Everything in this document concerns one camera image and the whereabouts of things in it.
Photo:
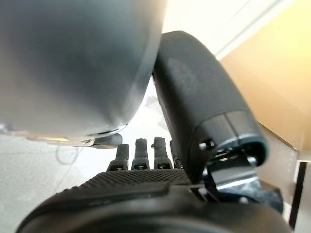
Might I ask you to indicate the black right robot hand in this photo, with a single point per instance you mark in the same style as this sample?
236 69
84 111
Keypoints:
189 97

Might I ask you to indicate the dark furniture frame post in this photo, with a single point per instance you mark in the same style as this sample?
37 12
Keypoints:
297 194

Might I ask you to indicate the grey metal rounded container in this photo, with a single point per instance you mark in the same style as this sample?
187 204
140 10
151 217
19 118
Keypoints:
68 63

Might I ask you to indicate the tan wooden cabinet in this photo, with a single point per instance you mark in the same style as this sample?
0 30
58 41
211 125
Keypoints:
279 72

